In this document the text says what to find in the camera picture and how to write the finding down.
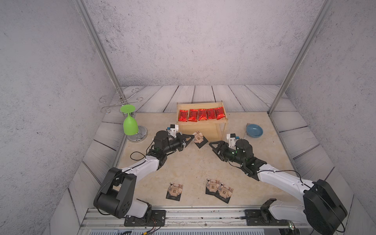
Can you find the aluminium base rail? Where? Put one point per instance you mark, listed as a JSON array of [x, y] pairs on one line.
[[194, 220]]

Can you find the green plastic wine glass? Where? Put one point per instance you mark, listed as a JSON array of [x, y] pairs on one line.
[[130, 126]]

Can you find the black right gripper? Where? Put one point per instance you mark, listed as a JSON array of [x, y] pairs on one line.
[[222, 156]]

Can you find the right aluminium frame post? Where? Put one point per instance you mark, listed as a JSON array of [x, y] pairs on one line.
[[312, 33]]

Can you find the white handled fork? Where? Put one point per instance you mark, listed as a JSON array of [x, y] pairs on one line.
[[245, 134]]

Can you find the black floral tea bag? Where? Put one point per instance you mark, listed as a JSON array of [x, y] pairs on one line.
[[212, 186], [174, 191], [224, 193], [199, 139]]

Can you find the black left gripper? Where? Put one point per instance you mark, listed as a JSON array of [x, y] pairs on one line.
[[181, 143]]

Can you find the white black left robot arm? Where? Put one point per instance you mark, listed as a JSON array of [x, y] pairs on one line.
[[116, 194]]

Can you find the red tea bag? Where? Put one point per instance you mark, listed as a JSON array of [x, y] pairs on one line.
[[183, 116], [220, 113], [193, 115], [211, 114], [202, 114]]

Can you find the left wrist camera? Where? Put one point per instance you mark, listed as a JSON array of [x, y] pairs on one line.
[[173, 130]]

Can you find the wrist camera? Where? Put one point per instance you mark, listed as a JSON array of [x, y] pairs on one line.
[[232, 139], [173, 130]]

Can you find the blue ceramic bowl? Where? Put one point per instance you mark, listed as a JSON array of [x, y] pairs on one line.
[[254, 130]]

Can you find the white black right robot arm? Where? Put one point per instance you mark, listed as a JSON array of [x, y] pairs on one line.
[[318, 206]]

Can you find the aluminium frame post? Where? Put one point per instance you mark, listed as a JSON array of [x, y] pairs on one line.
[[99, 46], [312, 33]]

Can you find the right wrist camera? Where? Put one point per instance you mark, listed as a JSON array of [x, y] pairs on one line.
[[232, 139]]

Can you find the silver wire glass rack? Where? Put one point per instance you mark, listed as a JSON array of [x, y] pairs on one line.
[[112, 113]]

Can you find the wooden two-tier shelf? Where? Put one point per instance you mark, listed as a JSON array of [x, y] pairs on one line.
[[213, 130]]

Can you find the left aluminium frame post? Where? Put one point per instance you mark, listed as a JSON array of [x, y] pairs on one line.
[[99, 46]]

